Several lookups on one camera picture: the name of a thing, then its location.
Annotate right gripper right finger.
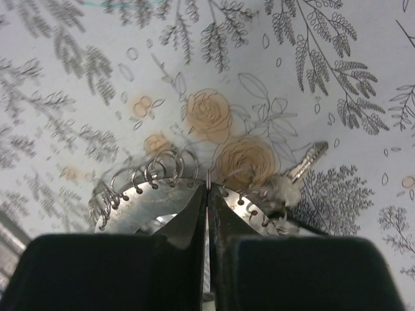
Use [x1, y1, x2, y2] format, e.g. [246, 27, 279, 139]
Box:
[207, 187, 405, 310]

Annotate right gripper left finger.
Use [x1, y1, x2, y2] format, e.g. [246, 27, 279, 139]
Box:
[1, 186, 208, 310]

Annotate silver key clear tag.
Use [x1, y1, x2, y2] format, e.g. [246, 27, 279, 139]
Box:
[264, 141, 329, 209]

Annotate metal key organizer ring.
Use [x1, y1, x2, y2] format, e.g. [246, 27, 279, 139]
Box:
[89, 148, 292, 235]

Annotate floral table mat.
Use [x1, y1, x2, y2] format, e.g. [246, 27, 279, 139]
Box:
[1, 1, 414, 303]

